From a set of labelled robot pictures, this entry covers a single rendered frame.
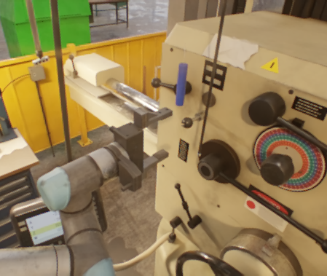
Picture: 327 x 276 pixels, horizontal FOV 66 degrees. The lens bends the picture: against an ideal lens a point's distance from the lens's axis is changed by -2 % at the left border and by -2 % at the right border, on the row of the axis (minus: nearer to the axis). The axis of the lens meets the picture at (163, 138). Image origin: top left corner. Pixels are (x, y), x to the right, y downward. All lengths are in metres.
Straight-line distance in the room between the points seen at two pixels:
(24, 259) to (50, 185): 0.13
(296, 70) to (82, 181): 0.52
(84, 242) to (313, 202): 0.54
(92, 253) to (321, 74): 0.59
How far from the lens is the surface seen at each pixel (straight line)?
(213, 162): 0.75
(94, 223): 0.57
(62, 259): 0.50
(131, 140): 0.56
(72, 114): 3.27
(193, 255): 0.75
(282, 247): 0.86
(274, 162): 0.61
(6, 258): 0.49
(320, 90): 0.63
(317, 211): 0.75
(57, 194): 0.52
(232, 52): 0.71
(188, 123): 0.72
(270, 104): 0.60
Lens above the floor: 2.08
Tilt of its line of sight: 35 degrees down
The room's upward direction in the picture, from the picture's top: 4 degrees clockwise
